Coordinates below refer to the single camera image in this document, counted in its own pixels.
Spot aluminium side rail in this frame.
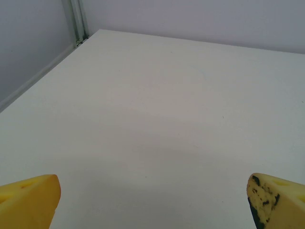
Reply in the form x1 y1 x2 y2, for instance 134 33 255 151
0 42 81 113

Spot aluminium frame post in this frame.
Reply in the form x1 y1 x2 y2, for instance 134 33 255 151
61 0 90 46

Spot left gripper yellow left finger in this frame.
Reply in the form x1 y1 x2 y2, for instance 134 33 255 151
0 174 62 229

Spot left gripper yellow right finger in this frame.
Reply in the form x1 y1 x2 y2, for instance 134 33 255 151
246 173 305 229

